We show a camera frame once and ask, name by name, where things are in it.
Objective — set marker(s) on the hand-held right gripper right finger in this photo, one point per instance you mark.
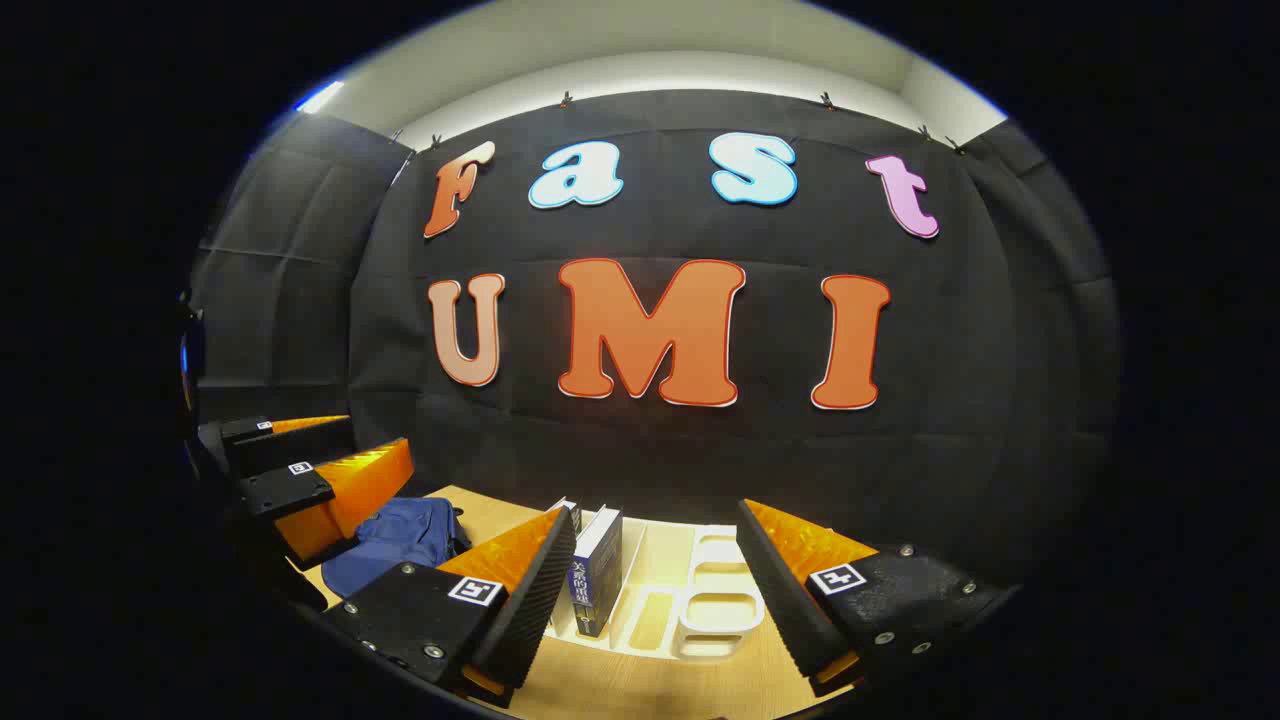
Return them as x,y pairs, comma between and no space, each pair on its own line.
790,600

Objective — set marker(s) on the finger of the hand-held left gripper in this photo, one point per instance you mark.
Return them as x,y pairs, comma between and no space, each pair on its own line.
250,445
285,490

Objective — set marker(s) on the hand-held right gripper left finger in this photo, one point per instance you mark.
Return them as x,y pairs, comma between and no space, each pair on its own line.
530,610

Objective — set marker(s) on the dark blue book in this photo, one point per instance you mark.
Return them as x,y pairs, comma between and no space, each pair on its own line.
595,580

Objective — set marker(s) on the white bookshelf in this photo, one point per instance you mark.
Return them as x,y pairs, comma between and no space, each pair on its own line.
715,610

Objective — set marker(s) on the blue schoolbag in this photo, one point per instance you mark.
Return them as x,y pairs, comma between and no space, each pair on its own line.
400,535

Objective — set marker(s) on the black backdrop cloth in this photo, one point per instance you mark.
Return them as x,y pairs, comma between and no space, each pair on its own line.
700,460

